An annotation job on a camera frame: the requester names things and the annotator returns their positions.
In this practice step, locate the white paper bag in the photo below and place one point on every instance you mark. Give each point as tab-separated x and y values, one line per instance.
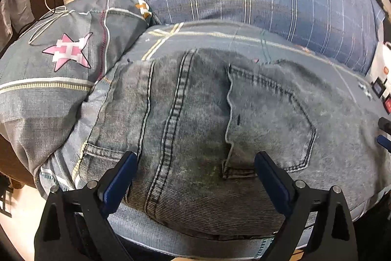
381	65

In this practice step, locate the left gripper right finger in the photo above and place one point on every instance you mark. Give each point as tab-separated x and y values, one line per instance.
333	235

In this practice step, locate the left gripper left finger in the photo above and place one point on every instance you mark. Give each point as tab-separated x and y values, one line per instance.
74	224

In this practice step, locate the grey denim pants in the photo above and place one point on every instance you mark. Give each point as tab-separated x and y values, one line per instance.
197	119

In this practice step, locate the grey star-patterned pillow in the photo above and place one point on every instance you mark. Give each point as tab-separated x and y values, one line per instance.
49	71

